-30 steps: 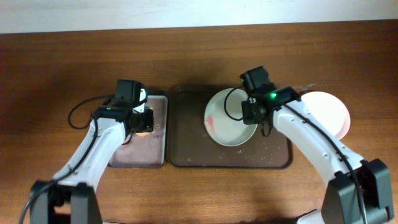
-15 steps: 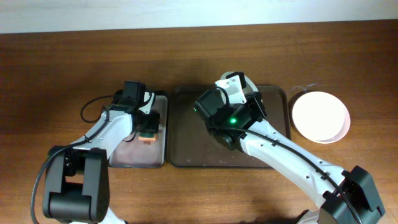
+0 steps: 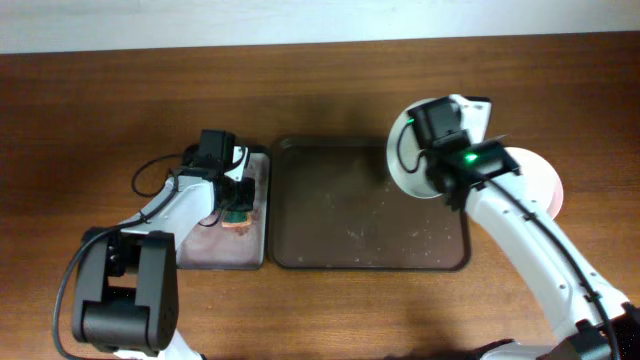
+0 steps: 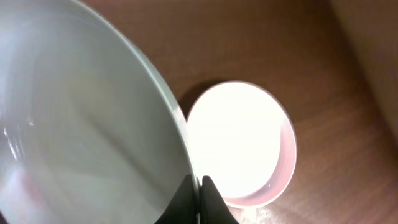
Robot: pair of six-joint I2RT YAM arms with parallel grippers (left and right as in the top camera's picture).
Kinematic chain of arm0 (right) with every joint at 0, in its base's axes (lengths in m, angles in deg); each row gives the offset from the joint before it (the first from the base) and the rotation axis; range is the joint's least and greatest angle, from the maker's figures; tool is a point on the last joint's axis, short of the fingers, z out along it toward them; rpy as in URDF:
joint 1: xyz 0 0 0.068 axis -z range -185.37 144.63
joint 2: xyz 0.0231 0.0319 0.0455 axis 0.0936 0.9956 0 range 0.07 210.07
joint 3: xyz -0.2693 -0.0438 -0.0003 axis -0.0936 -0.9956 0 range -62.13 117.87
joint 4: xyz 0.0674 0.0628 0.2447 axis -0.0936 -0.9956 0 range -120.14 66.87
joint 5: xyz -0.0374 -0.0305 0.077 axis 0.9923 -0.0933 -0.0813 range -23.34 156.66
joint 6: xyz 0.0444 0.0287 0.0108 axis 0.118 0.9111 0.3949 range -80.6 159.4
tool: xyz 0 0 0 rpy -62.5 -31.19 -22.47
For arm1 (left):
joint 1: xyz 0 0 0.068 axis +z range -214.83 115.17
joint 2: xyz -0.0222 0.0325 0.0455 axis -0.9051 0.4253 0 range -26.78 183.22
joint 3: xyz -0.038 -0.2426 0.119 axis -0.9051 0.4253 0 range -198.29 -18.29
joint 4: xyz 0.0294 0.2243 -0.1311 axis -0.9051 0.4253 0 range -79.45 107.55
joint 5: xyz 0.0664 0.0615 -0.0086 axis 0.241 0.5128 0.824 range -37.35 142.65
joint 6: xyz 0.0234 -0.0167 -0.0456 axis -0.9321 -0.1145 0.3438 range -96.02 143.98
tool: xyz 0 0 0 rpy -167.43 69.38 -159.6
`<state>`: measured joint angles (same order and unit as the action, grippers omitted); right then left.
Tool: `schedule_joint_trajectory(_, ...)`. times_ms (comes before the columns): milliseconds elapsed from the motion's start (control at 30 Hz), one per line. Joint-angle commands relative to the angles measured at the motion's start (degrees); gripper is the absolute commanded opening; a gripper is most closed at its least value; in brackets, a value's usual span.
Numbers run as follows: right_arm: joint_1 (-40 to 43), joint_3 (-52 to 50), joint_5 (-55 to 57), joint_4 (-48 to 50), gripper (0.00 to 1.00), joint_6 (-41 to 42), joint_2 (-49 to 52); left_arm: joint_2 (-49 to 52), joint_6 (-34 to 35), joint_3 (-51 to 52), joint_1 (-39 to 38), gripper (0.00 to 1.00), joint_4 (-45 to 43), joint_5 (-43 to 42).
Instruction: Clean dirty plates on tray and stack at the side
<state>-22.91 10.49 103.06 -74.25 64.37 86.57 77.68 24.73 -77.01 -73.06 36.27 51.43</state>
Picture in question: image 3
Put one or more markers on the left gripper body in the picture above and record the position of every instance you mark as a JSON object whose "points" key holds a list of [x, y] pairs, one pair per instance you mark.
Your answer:
{"points": [[242, 195]]}

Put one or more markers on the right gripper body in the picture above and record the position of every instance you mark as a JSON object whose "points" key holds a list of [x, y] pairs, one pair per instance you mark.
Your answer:
{"points": [[480, 143]]}

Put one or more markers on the pale green plate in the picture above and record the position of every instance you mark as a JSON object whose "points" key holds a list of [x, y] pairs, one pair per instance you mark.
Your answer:
{"points": [[406, 167]]}

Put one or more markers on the green and orange sponge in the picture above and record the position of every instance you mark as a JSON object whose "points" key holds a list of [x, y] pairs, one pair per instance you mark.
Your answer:
{"points": [[236, 220]]}

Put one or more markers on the white plate front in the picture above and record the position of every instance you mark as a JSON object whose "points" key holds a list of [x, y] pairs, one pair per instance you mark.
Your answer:
{"points": [[542, 182]]}

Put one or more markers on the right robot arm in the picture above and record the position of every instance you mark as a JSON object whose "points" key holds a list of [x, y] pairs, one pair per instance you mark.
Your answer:
{"points": [[590, 318]]}

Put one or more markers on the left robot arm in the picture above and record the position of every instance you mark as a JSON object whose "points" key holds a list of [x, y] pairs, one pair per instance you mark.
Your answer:
{"points": [[126, 298]]}

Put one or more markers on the small black water tray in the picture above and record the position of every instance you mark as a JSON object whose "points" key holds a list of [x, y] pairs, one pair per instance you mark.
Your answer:
{"points": [[210, 246]]}

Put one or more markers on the large brown serving tray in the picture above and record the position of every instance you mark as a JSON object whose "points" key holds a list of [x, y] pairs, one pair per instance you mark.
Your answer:
{"points": [[334, 206]]}

